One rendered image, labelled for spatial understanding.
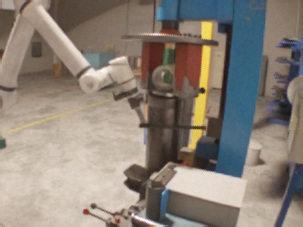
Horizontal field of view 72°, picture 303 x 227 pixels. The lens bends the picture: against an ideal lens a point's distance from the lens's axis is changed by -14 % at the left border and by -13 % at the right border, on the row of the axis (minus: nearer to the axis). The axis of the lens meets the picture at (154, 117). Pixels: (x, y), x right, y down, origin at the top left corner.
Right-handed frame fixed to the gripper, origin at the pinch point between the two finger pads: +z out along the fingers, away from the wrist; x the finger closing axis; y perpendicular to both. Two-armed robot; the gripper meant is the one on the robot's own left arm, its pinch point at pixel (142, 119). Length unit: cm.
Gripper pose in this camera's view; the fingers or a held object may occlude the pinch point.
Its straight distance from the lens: 125.9
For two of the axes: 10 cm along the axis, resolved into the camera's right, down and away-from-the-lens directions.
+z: 3.7, 8.8, 2.8
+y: 9.3, -3.7, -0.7
